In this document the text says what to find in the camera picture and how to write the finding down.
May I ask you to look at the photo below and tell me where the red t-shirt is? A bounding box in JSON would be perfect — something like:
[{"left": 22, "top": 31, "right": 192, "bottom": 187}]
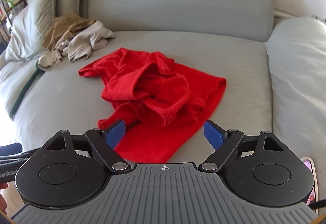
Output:
[{"left": 78, "top": 48, "right": 227, "bottom": 163}]

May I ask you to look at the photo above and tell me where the person's left hand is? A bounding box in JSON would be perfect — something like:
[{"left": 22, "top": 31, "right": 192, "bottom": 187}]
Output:
[{"left": 0, "top": 183, "right": 8, "bottom": 215}]

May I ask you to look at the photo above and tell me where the white throw blanket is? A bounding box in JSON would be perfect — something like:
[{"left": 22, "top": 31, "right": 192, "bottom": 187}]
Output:
[{"left": 1, "top": 58, "right": 38, "bottom": 114}]

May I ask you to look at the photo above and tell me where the dark green fabric strip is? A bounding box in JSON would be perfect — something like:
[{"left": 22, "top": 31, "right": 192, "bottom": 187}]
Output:
[{"left": 8, "top": 62, "right": 45, "bottom": 120}]

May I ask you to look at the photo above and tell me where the beige crumpled garment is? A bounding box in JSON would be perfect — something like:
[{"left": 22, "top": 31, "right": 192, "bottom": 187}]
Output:
[{"left": 38, "top": 21, "right": 115, "bottom": 71}]

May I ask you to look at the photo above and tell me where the smartphone with lit screen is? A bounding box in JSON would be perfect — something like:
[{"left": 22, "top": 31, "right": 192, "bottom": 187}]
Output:
[{"left": 300, "top": 156, "right": 319, "bottom": 210}]

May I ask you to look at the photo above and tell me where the grey right sofa cushion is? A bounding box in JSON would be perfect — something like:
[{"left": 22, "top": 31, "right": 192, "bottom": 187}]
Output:
[{"left": 264, "top": 16, "right": 326, "bottom": 164}]

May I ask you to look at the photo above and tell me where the grey sofa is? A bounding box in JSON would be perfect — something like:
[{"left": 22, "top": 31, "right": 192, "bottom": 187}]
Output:
[{"left": 0, "top": 0, "right": 326, "bottom": 164}]

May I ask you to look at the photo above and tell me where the tan brown crumpled garment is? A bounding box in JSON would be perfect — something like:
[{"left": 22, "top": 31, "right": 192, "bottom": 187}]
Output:
[{"left": 41, "top": 13, "right": 97, "bottom": 51}]

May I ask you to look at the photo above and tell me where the front olive green pillow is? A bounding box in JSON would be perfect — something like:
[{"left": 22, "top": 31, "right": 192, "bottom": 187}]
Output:
[{"left": 4, "top": 0, "right": 56, "bottom": 62}]

